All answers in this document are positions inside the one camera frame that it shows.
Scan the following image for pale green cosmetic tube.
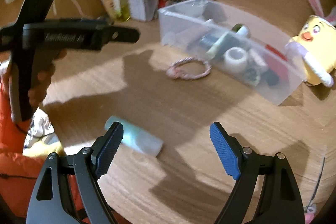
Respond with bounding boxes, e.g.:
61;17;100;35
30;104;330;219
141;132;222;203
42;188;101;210
104;116;163;157

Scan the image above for pink white braided rope ring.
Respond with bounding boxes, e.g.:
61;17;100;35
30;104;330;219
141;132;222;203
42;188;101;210
166;56;213;81

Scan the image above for red gift bag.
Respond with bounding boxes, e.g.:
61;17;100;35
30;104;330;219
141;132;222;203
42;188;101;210
262;44;289;86

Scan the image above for white tape roll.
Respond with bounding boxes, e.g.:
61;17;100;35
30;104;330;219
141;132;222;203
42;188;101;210
223;47;248;74

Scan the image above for dark green bottle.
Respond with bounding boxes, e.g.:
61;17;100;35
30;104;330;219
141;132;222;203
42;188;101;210
205;24;251;60

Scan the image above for person left hand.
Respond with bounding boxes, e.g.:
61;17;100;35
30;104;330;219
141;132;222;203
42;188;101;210
28;50;67;109

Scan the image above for yellow chick plush toy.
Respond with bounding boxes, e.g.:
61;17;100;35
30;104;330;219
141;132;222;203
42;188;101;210
285;0;335;88

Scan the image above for clear plastic storage bin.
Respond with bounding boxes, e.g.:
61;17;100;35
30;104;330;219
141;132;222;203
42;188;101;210
158;0;305;105

